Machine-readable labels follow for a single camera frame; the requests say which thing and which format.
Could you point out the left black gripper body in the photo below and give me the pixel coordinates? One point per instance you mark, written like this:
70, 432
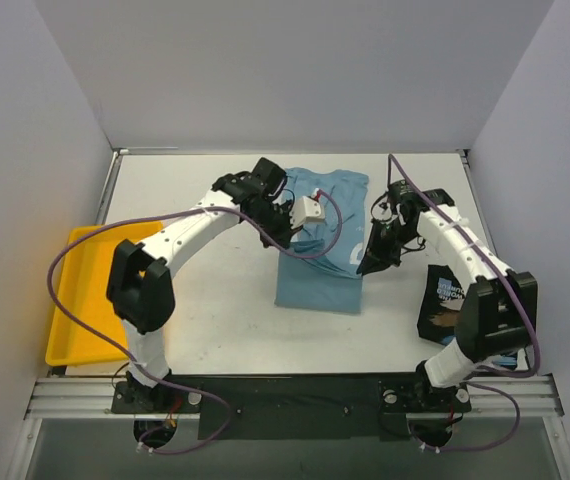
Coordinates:
279, 223

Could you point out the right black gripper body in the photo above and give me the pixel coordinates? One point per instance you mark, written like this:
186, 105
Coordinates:
380, 245

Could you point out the light blue t-shirt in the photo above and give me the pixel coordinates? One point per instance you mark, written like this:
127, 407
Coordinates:
323, 276

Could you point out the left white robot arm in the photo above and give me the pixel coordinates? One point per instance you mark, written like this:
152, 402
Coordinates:
140, 284

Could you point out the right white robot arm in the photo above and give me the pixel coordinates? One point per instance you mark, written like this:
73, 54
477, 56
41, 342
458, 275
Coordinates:
440, 224

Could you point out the black printed t-shirt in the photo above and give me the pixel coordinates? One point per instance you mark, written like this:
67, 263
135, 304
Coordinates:
442, 305

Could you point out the yellow plastic tray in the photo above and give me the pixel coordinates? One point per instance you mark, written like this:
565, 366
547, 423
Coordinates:
82, 289

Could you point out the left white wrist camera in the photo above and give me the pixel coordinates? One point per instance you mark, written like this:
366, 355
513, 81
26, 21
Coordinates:
307, 209

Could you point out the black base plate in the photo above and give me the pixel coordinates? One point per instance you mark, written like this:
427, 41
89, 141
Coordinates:
300, 407

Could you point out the aluminium frame rail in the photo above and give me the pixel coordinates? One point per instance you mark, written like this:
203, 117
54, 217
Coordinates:
91, 398

